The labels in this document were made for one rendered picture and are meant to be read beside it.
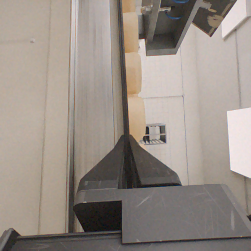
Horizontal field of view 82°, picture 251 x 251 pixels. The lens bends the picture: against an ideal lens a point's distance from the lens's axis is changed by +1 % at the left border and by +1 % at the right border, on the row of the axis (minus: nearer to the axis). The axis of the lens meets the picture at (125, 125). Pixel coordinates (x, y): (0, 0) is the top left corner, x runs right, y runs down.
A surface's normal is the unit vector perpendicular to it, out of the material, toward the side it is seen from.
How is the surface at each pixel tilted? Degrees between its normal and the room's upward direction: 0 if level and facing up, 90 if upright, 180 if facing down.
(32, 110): 90
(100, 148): 90
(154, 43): 90
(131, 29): 90
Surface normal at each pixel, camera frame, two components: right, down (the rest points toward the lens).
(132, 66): -0.01, 0.01
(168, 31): 0.05, 0.98
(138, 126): 0.01, 0.41
